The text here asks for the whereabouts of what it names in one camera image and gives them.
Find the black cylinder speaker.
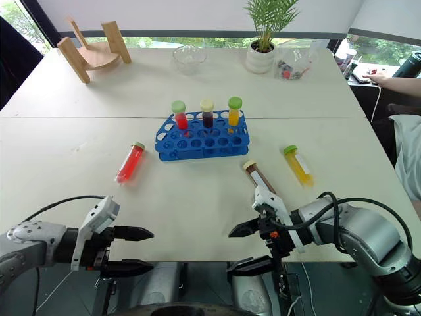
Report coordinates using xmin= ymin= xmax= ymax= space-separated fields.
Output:
xmin=391 ymin=49 xmax=421 ymax=79

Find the clear bag with small parts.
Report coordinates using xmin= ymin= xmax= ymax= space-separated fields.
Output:
xmin=272 ymin=41 xmax=320 ymax=81

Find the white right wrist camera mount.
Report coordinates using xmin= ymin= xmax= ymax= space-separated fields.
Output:
xmin=251 ymin=185 xmax=306 ymax=254

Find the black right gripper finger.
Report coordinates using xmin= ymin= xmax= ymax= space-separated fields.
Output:
xmin=228 ymin=219 xmax=261 ymax=238
xmin=226 ymin=255 xmax=274 ymax=277

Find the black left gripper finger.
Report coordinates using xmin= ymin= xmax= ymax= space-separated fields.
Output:
xmin=105 ymin=259 xmax=155 ymax=278
xmin=113 ymin=225 xmax=155 ymax=243

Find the dark liquid tube cream cap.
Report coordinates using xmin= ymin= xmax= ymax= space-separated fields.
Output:
xmin=199 ymin=99 xmax=215 ymax=128

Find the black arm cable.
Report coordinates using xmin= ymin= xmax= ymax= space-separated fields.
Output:
xmin=22 ymin=195 xmax=107 ymax=223
xmin=269 ymin=191 xmax=414 ymax=254

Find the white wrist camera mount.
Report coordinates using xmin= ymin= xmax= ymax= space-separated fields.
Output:
xmin=251 ymin=185 xmax=306 ymax=254
xmin=70 ymin=195 xmax=121 ymax=271

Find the person's hand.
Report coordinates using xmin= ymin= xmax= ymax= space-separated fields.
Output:
xmin=361 ymin=70 xmax=391 ymax=86

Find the orange liquid tube green cap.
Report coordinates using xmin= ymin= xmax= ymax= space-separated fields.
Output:
xmin=227 ymin=96 xmax=243 ymax=127

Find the silver robot leg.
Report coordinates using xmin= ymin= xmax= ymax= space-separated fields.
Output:
xmin=226 ymin=273 xmax=274 ymax=316
xmin=136 ymin=261 xmax=188 ymax=312

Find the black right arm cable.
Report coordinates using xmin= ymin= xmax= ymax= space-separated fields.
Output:
xmin=269 ymin=191 xmax=414 ymax=254

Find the person's light clothing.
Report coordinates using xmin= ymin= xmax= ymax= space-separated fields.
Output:
xmin=387 ymin=114 xmax=421 ymax=221

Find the green palm plant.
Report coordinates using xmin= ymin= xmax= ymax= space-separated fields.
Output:
xmin=243 ymin=0 xmax=301 ymax=53

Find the white plant pot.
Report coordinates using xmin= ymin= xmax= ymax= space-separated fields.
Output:
xmin=245 ymin=39 xmax=277 ymax=75

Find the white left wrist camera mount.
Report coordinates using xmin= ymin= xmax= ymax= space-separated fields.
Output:
xmin=70 ymin=195 xmax=121 ymax=271

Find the white cable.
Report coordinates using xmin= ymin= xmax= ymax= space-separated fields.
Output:
xmin=370 ymin=84 xmax=382 ymax=123

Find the clear glass bowl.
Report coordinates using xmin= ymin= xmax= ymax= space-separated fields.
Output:
xmin=172 ymin=45 xmax=208 ymax=75

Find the silver robot right leg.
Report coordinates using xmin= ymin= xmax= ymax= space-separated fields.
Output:
xmin=226 ymin=273 xmax=274 ymax=316

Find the blue test tube rack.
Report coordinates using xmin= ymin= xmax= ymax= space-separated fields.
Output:
xmin=154 ymin=109 xmax=249 ymax=162

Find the wooden stand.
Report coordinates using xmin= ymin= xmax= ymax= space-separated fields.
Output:
xmin=56 ymin=15 xmax=132 ymax=84

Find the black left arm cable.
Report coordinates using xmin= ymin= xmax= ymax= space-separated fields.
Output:
xmin=22 ymin=195 xmax=107 ymax=223

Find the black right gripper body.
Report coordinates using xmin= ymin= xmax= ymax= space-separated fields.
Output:
xmin=257 ymin=212 xmax=301 ymax=264

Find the silver robot left leg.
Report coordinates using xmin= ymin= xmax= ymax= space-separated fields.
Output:
xmin=136 ymin=261 xmax=188 ymax=312

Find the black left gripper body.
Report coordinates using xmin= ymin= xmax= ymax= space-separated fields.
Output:
xmin=78 ymin=226 xmax=116 ymax=278

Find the brown liquid tube cream cap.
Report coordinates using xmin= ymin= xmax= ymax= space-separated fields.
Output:
xmin=243 ymin=159 xmax=278 ymax=195

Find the yellow liquid tube green cap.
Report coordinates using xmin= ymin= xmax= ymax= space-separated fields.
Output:
xmin=284 ymin=144 xmax=315 ymax=188

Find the red liquid tube green cap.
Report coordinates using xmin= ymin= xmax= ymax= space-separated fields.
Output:
xmin=170 ymin=100 xmax=189 ymax=130
xmin=114 ymin=141 xmax=147 ymax=186

